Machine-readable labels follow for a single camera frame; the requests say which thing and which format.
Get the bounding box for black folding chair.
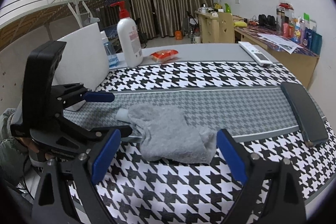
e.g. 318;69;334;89
135;18;149;44

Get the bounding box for clear bottle blue label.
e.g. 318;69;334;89
100;31;118;68

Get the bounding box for black phone case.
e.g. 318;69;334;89
280;81;329;148

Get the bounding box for person's left forearm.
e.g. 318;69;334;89
0;108;34;188

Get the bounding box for black headphones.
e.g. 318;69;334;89
259;14;276;28

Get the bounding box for small white block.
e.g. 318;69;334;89
117;109;130;124

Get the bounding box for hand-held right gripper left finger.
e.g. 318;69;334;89
31;129;122;224

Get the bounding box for person's left hand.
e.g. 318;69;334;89
24;137;56;162

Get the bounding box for wooden chair with smiley cutout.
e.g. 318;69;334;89
218;12;235;43

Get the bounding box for grey sock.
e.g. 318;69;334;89
127;105;217;165

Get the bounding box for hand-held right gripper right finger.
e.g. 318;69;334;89
217;129;307;224

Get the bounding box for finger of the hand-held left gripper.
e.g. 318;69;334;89
59;114;133;146
52;84;115;111

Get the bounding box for houndstooth tablecloth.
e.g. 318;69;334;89
62;43;336;224

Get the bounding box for printed paper sheets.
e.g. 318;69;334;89
257;32;306;54

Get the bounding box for white lotion bottle red pump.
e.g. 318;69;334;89
110;1;144;67

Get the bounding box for red snack packet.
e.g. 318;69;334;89
150;49;179;64

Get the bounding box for row of toiletry bottles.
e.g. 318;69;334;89
276;2;323;52

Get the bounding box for white remote control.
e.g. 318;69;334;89
238;41;273;66

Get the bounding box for grey metal bunk bed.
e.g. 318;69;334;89
0;0;79;52
67;0;132;31

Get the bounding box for white foam box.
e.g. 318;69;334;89
56;22;111;111

